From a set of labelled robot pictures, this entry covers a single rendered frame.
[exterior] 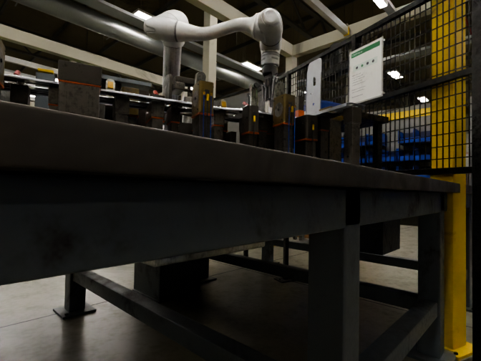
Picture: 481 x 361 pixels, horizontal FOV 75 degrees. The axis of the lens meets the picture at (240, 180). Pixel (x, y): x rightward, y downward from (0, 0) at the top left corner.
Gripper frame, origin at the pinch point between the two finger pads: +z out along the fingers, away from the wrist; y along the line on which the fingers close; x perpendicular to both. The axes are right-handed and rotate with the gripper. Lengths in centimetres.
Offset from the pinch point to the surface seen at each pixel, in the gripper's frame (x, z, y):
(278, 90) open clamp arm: -7.0, -2.6, 17.9
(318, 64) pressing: 26.4, -25.9, 4.5
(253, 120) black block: -20.4, 12.5, 20.6
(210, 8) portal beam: 79, -222, -290
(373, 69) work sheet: 54, -25, 16
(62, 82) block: -86, 9, 20
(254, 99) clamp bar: 0.1, -7.8, -14.9
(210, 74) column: 257, -303, -740
